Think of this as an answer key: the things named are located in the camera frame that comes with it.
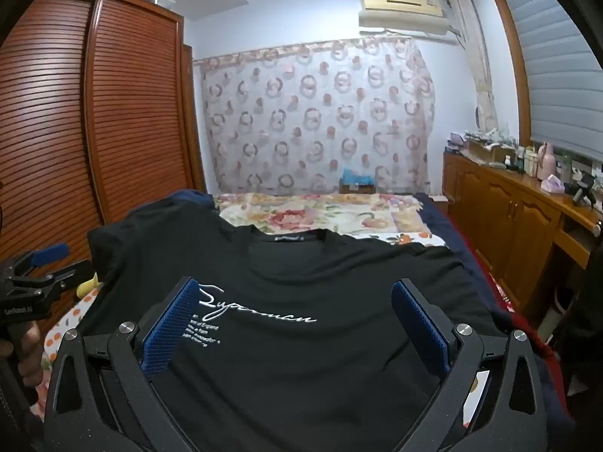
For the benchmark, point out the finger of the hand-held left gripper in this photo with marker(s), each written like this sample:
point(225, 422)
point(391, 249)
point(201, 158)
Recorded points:
point(49, 254)
point(70, 273)

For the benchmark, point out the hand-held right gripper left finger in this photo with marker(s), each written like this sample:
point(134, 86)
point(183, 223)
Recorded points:
point(172, 325)

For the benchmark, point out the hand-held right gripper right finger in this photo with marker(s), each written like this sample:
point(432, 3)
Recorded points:
point(419, 329)

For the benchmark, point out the black printed t-shirt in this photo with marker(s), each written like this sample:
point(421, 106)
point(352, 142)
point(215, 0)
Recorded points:
point(292, 376)

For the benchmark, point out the person's left hand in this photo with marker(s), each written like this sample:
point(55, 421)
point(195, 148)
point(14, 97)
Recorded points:
point(28, 353)

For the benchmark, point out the orange fruit print bedsheet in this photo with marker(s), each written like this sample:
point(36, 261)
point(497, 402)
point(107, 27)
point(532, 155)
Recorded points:
point(66, 325)

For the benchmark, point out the red mattress cover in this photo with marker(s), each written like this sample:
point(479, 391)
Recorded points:
point(494, 287)

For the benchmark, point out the navy bed cover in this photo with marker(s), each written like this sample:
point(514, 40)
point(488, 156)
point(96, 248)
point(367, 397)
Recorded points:
point(438, 219)

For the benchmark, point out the navy fleece blanket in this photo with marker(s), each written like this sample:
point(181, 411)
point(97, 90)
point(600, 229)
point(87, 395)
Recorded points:
point(193, 198)

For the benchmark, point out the white power strip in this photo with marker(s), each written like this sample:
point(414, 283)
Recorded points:
point(438, 196)

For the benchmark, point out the long wooden cabinet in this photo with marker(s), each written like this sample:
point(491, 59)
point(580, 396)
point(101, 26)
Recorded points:
point(499, 216)

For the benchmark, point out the brown louvered wooden wardrobe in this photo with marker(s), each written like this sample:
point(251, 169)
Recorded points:
point(132, 127)

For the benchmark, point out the small cardboard box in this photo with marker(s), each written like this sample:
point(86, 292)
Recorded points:
point(358, 188)

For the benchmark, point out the floral quilt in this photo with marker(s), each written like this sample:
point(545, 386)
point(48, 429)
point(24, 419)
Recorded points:
point(306, 216)

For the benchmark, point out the black chair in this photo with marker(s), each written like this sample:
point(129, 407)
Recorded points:
point(577, 301)

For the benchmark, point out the blue plastic bag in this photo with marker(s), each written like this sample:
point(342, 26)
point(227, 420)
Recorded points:
point(357, 176)

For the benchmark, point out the pink pouch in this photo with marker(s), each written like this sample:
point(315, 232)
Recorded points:
point(455, 140)

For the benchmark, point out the cardboard tray of clutter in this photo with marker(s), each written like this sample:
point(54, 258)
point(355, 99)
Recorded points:
point(487, 148)

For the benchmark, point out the pink tissue pack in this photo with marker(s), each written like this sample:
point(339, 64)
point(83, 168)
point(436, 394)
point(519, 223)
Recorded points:
point(552, 185)

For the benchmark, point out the cream cosmetic bottle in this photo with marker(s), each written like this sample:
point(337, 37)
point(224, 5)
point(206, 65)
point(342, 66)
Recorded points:
point(530, 162)

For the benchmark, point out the pink bottle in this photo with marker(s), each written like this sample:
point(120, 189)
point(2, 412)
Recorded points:
point(546, 162)

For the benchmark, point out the small black tripod gadget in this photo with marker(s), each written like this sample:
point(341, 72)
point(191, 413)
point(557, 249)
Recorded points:
point(583, 187)

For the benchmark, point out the translucent bottle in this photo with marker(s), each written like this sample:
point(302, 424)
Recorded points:
point(563, 165)

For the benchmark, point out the small round mirror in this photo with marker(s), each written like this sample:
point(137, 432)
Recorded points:
point(478, 116)

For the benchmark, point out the circle patterned sheer curtain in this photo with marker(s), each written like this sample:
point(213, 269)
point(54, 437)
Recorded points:
point(306, 117)

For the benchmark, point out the beige tied side curtain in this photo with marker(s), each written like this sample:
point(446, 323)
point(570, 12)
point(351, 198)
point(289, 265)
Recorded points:
point(480, 80)

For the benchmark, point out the grey striped window blind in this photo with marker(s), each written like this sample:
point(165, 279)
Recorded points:
point(560, 80)

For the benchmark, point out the wooden window frame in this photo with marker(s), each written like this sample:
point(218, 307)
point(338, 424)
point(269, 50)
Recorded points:
point(513, 66)

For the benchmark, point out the cream wall air conditioner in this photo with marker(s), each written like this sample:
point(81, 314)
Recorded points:
point(400, 14)

